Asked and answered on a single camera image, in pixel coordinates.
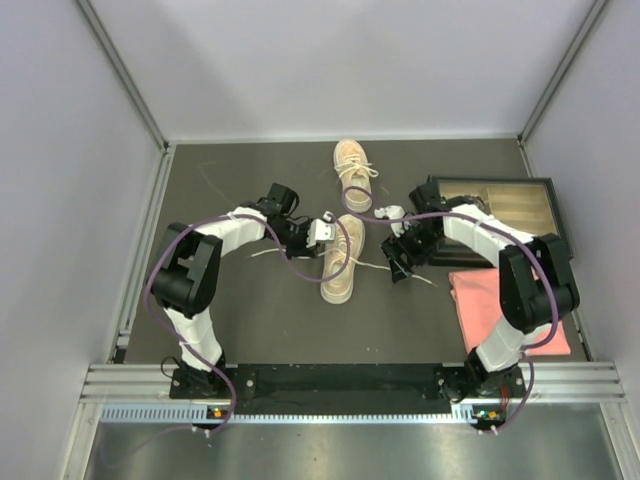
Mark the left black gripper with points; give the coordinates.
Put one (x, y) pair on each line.
(302, 250)

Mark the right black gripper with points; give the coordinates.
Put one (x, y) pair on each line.
(394, 248)

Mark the white shoelace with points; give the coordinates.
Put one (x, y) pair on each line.
(356, 262)

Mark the beige lace sneaker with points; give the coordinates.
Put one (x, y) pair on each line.
(340, 260)
(355, 173)

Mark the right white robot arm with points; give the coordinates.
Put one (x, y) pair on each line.
(536, 285)

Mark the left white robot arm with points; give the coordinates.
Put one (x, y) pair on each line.
(184, 280)

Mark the dark framed display box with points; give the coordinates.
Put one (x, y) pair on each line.
(529, 205)

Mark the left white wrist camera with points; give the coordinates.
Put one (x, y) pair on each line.
(321, 230)

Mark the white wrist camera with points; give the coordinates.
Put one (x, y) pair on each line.
(321, 230)
(396, 213)

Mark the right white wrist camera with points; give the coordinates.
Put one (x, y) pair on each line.
(396, 213)

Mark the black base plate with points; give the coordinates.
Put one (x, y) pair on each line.
(343, 389)

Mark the grey slotted cable duct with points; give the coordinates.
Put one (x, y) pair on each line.
(163, 413)

